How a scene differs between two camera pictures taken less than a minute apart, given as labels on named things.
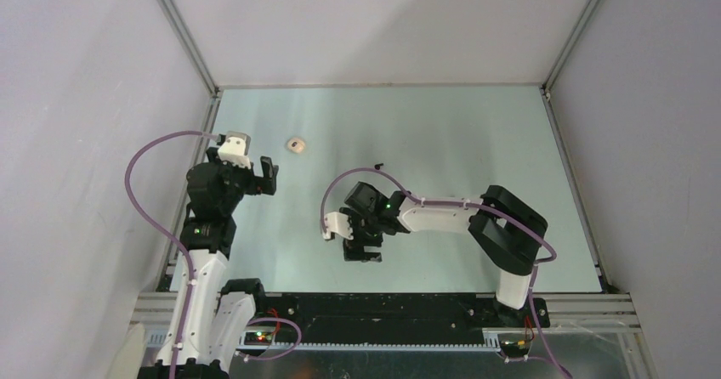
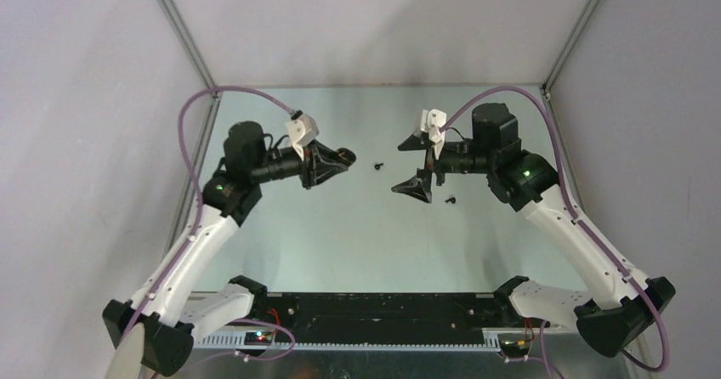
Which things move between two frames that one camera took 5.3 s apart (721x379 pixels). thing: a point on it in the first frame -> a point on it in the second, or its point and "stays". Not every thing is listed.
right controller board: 514,349 stays
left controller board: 258,337 stays
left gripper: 259,184 -> 319,165
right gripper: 355,251 -> 418,186
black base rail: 395,318 stays
